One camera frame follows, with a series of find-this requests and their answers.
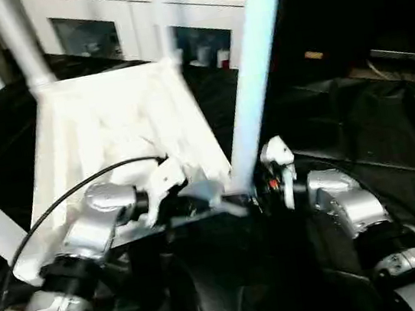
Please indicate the white plastic table top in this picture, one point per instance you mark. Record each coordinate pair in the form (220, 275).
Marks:
(110, 123)

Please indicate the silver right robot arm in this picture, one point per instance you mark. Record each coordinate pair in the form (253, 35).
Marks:
(350, 205)

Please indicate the small white cup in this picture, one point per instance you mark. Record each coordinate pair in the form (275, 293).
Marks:
(223, 59)

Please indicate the black plastic mat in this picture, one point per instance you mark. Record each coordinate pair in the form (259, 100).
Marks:
(374, 132)

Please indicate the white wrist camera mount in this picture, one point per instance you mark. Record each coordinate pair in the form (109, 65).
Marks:
(277, 153)
(163, 181)

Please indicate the small yellow label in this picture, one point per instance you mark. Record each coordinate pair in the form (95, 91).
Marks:
(314, 54)

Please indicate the white glass-door cabinet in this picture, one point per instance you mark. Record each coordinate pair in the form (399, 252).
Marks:
(103, 15)

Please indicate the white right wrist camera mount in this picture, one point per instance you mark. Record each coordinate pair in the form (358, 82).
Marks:
(277, 153)

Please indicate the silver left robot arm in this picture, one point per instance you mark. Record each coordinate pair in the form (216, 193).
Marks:
(93, 222)

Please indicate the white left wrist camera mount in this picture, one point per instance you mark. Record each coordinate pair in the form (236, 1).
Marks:
(163, 181)

